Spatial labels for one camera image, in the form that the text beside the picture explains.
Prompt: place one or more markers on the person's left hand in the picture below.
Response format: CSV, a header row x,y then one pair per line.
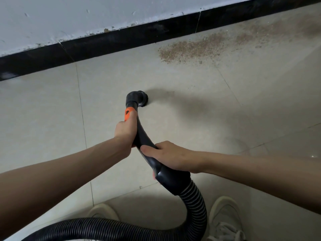
x,y
125,134

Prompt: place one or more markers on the person's right hand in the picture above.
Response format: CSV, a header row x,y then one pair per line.
x,y
173,155

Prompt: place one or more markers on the brown sawdust dirt patch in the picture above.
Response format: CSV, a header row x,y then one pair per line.
x,y
200,47

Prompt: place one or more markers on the person's left forearm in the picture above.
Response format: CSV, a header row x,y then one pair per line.
x,y
50,183

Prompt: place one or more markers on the person's right forearm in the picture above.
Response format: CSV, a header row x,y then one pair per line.
x,y
271,178

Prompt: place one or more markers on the tiled floor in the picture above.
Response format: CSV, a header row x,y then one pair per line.
x,y
50,108

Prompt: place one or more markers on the grey shoe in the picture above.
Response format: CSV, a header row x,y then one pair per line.
x,y
225,218
103,211

